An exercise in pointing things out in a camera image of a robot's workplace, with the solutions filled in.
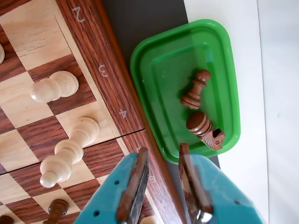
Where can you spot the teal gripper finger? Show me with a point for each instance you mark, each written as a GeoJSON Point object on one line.
{"type": "Point", "coordinates": [105, 203]}
{"type": "Point", "coordinates": [229, 205]}

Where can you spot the light wooden queen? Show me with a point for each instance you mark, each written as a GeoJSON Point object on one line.
{"type": "Point", "coordinates": [79, 133]}

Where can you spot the dark wooden pawn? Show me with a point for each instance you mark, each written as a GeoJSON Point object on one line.
{"type": "Point", "coordinates": [5, 220]}
{"type": "Point", "coordinates": [58, 206]}
{"type": "Point", "coordinates": [195, 92]}

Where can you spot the dark wooden knight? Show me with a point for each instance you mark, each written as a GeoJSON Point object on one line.
{"type": "Point", "coordinates": [201, 126]}

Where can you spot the green plastic tray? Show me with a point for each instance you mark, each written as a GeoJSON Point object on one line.
{"type": "Point", "coordinates": [163, 70]}

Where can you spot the folding wooden chessboard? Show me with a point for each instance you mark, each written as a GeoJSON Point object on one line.
{"type": "Point", "coordinates": [35, 30]}

